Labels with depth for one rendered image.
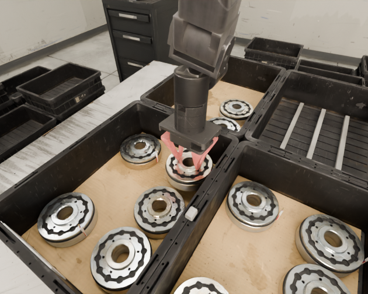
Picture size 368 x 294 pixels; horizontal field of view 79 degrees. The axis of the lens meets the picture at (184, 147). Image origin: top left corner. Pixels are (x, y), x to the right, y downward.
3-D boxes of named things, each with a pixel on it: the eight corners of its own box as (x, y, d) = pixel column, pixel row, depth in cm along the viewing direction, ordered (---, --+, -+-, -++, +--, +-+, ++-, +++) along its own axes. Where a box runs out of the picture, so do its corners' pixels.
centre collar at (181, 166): (192, 175, 46) (192, 173, 45) (173, 165, 48) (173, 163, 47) (204, 161, 49) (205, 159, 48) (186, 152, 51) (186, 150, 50)
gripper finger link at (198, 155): (188, 150, 51) (188, 115, 45) (215, 163, 48) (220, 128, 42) (169, 167, 47) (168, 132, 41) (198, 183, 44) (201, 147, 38)
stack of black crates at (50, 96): (77, 157, 151) (49, 101, 119) (47, 143, 161) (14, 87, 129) (116, 125, 176) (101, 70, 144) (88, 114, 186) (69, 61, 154)
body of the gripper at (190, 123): (178, 116, 47) (177, 84, 42) (221, 135, 42) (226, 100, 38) (158, 132, 43) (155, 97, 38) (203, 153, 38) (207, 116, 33)
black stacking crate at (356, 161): (368, 232, 46) (407, 202, 38) (234, 172, 57) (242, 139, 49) (372, 128, 70) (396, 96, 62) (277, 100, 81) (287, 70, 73)
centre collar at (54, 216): (61, 231, 41) (59, 230, 40) (47, 216, 43) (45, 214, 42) (84, 212, 44) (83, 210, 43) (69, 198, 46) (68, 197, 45)
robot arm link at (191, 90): (166, 67, 33) (201, 74, 31) (187, 53, 38) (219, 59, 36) (167, 107, 37) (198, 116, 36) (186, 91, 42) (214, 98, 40)
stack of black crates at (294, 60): (285, 94, 208) (304, 44, 176) (279, 111, 189) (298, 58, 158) (244, 84, 221) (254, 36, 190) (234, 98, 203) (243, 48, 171)
